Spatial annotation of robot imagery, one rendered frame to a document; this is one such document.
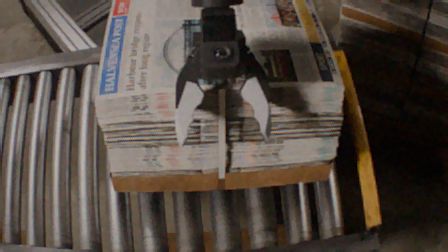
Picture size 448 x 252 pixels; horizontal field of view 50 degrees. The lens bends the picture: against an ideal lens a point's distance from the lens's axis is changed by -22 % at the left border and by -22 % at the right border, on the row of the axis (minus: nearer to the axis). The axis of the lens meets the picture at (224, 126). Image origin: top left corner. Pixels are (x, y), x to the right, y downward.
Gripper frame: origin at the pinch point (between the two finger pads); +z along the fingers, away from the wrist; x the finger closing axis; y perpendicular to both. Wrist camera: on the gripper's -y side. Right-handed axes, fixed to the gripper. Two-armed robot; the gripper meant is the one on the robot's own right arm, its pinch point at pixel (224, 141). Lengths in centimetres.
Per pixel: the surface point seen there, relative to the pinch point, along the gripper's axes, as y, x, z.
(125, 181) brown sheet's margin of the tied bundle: 13.0, 16.2, 11.4
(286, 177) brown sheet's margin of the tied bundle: 13.9, -10.4, 12.7
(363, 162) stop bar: 20.0, -27.0, 14.3
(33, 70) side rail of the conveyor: 45, 43, -3
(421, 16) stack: 69, -64, -8
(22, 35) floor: 170, 90, 6
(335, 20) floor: 167, -58, 13
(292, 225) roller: 12.9, -11.7, 22.0
